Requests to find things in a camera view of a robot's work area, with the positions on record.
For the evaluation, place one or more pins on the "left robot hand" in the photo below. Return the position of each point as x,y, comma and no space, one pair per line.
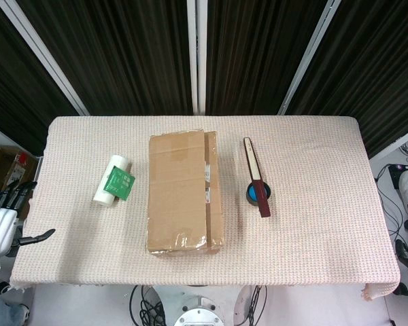
0,231

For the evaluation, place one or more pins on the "brown cardboard shipping box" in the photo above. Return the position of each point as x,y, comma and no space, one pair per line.
177,186

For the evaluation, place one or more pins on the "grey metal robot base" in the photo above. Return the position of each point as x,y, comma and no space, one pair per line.
202,312

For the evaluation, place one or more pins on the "brown printed storage carton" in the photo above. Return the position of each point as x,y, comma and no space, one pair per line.
3,163

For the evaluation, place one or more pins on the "black device coloured buttons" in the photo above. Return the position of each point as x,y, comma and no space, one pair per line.
398,173

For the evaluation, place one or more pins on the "blue denim fabric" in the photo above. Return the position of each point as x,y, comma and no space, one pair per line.
3,312

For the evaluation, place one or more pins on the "white bag roll green label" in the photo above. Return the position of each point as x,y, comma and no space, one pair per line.
102,193

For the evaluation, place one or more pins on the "beige woven tablecloth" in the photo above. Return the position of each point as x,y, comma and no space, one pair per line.
292,237

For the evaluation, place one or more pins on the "black pleated curtain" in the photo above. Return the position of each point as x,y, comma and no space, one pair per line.
10,85
377,68
258,51
122,51

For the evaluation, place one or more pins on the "black round cup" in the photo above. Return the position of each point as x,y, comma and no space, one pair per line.
247,194

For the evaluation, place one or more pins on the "dark red cream long stick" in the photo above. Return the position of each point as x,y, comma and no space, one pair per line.
253,163

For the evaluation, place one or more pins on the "white metal frame post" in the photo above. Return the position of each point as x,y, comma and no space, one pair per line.
195,54
398,141
309,54
47,57

